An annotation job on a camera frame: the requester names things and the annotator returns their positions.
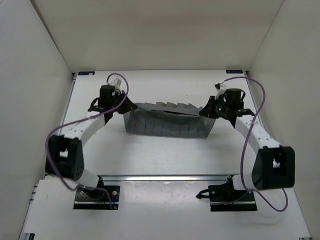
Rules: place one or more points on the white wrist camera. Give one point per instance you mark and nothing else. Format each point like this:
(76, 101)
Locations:
(221, 88)
(116, 83)

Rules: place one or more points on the blue corner sticker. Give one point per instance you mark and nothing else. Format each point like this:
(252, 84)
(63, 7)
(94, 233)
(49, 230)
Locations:
(86, 73)
(234, 71)

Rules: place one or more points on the aluminium table rail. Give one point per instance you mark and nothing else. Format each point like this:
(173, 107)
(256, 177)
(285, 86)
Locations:
(61, 125)
(262, 120)

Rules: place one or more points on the grey pleated skirt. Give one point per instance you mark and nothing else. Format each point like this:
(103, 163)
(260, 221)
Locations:
(168, 119)

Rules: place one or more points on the right aluminium table rail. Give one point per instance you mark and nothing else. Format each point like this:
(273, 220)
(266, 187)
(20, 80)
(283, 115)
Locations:
(262, 120)

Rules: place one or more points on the left aluminium table rail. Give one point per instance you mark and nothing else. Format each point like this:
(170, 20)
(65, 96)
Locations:
(61, 125)

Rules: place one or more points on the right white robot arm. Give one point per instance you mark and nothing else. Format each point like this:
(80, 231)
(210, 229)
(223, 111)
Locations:
(274, 164)

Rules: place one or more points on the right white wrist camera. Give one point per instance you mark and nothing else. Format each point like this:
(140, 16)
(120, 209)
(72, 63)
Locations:
(221, 88)

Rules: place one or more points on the front aluminium rail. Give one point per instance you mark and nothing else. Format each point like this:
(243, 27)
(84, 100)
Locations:
(164, 178)

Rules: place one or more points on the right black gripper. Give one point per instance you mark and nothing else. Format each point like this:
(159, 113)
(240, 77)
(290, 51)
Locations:
(208, 110)

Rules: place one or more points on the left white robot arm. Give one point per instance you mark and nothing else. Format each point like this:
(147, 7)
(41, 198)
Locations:
(66, 150)

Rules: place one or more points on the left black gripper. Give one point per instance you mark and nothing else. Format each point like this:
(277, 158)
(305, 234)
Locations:
(129, 105)

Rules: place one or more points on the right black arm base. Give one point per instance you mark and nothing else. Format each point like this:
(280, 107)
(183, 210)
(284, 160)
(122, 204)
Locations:
(223, 197)

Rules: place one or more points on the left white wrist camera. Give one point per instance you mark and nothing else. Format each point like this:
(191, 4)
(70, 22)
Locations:
(116, 83)

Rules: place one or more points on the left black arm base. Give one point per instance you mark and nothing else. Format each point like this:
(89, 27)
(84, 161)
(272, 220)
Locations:
(106, 199)

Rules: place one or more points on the left blue corner sticker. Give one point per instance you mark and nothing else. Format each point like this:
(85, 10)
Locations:
(86, 73)

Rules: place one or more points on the right blue corner sticker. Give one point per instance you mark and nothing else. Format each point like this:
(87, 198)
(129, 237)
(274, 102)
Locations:
(234, 71)

